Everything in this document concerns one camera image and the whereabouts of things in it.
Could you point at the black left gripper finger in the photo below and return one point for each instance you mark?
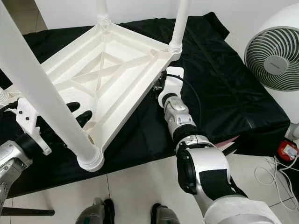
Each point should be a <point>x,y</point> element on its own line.
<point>84,119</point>
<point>74,107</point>

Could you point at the white plastic table leg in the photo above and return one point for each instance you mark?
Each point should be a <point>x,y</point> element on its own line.
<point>180,23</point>
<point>42,84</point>
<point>3,96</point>
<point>102,9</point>

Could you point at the white plastic table top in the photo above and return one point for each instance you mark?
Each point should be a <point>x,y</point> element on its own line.
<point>121,60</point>

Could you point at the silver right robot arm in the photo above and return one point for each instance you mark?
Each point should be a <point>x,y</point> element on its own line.
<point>177,116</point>

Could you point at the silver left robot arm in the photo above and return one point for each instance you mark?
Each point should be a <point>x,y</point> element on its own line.
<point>11,161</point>

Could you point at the black tablecloth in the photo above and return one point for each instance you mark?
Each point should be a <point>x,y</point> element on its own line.
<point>229,93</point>

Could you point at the black metal table leg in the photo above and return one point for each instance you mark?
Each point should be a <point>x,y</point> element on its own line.
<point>28,212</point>

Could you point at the pink cloth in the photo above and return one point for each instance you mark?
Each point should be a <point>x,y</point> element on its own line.
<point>226,143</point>

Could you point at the grey left robot foot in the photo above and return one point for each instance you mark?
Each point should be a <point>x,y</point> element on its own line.
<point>93,212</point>

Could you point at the grey robot foot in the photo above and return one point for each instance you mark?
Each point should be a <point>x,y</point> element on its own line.
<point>93,212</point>
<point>163,213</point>

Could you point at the white round fan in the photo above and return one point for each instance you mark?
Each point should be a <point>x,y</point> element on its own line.
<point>273,60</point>

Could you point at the grey right robot foot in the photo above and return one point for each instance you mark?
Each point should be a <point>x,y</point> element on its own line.
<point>163,213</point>

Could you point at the white rounded appliance body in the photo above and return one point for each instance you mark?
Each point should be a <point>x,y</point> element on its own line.
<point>293,126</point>

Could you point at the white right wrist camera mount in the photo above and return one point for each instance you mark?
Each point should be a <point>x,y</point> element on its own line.
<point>173,79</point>

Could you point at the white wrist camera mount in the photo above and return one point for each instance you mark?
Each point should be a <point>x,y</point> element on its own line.
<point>173,79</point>
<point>30,119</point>

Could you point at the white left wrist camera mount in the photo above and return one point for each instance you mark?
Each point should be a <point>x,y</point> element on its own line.
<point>30,119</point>

